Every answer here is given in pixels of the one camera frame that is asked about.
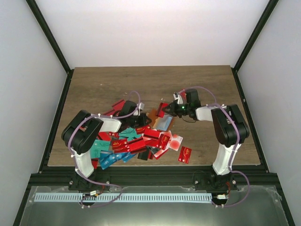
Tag red VIP card right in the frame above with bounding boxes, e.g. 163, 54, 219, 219
178, 146, 192, 164

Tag light blue slotted strip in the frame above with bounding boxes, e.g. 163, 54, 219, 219
34, 193, 212, 203

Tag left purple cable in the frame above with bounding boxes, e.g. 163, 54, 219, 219
68, 91, 142, 209

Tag blue card front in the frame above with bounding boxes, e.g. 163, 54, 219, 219
99, 153, 128, 170

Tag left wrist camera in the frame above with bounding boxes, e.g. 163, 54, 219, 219
137, 102, 144, 111

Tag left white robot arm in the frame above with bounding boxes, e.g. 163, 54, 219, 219
61, 100, 151, 190

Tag purple cable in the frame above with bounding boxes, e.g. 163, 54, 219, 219
178, 86, 250, 209
68, 91, 142, 209

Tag red gold VIP card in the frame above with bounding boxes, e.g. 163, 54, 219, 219
111, 138, 130, 153

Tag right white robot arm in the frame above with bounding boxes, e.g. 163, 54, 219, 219
162, 86, 250, 190

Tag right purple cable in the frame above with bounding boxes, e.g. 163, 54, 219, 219
178, 86, 250, 209

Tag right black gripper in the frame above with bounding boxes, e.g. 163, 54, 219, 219
162, 100, 191, 118

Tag white red circle card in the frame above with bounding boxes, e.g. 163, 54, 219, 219
168, 134, 183, 151

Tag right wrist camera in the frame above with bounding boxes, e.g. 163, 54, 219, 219
173, 92, 183, 104

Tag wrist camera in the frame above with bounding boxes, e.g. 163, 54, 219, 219
137, 102, 144, 111
173, 92, 183, 104

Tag teal card left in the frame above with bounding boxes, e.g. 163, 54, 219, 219
90, 140, 111, 159

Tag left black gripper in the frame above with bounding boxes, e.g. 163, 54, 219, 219
127, 113, 151, 129

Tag red gold card upper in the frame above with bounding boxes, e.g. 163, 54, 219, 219
135, 125, 151, 134

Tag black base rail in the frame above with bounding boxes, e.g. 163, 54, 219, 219
28, 165, 280, 192

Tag teal VIP card centre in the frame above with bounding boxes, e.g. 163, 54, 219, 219
119, 128, 140, 141

